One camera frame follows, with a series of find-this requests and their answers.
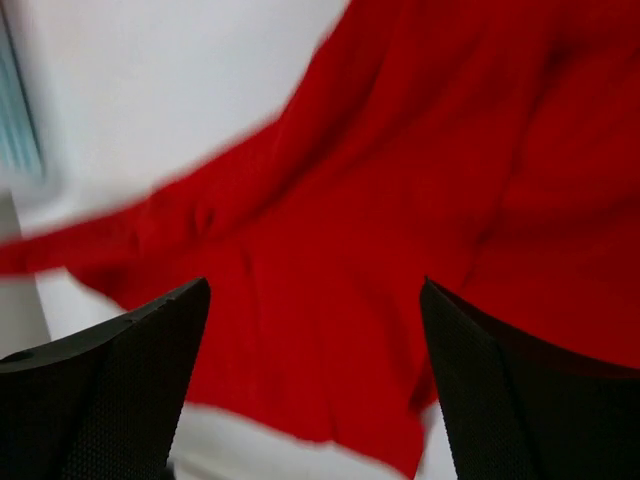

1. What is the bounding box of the red t shirt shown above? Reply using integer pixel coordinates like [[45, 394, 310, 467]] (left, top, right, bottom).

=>
[[1, 1, 639, 477]]

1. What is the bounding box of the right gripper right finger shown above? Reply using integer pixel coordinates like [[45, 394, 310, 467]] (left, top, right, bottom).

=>
[[420, 280, 639, 480]]

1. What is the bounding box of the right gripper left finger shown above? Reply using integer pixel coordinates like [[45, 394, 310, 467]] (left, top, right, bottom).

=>
[[1, 279, 210, 480]]

